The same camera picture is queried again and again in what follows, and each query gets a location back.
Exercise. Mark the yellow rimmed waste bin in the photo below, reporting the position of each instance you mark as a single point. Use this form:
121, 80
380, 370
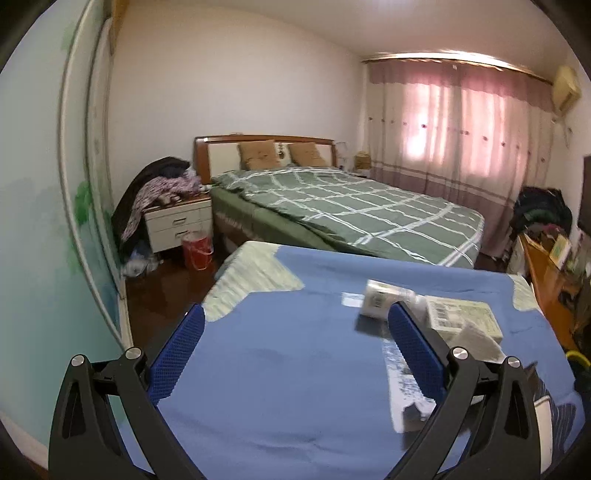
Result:
577, 354

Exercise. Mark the glass wardrobe sliding door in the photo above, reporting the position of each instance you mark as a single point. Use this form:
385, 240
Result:
37, 230

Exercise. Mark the brown pillow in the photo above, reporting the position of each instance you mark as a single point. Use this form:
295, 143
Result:
258, 154
308, 154

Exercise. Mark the wooden side desk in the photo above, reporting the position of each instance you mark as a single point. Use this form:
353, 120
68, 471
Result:
549, 286

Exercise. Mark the white labelled plastic container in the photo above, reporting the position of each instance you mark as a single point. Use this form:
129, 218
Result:
378, 300

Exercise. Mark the wooden curtain rod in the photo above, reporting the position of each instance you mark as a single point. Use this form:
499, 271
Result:
415, 57

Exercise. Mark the white tissue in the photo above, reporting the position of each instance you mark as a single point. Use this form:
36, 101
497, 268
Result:
480, 344

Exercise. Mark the white bedside lamp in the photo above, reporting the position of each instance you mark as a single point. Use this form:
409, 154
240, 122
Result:
342, 154

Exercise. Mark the blue star print tablecloth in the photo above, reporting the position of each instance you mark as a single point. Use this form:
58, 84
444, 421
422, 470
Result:
300, 369

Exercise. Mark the black television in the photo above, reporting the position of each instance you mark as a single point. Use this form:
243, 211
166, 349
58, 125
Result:
586, 194

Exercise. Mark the pale green carton box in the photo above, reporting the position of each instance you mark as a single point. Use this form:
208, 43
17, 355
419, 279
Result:
461, 318

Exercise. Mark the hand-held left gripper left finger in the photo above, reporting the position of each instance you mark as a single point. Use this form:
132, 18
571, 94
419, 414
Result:
178, 350

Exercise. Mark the pink white curtains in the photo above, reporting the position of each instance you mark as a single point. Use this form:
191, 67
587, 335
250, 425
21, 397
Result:
438, 138

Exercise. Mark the cream air conditioner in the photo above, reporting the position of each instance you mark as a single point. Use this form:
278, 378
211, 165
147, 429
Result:
565, 87

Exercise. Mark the white nightstand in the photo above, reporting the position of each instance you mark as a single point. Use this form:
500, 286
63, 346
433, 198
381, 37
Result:
175, 226

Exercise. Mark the green plaid duvet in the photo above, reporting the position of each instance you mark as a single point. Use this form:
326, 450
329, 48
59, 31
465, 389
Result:
346, 207

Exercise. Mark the hanging headboard charm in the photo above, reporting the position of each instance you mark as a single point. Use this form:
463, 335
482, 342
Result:
281, 152

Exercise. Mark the white plastic bags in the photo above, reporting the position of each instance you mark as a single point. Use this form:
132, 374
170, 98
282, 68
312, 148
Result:
141, 265

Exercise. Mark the pale green book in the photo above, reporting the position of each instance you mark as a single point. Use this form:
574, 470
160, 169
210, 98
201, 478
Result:
561, 251

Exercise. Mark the pile of dark clothes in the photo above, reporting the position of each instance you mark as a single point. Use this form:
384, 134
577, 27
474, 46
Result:
540, 207

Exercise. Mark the red bucket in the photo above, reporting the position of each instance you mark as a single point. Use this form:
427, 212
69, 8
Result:
196, 254

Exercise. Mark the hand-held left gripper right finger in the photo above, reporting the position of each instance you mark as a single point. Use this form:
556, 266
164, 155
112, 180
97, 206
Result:
415, 350

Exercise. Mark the wooden bed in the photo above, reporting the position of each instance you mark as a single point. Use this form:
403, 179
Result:
203, 157

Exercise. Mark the pile of clothes on nightstand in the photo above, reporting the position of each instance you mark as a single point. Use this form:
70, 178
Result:
152, 189

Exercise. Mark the yellow woven lamp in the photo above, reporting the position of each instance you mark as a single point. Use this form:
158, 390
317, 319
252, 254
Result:
363, 161

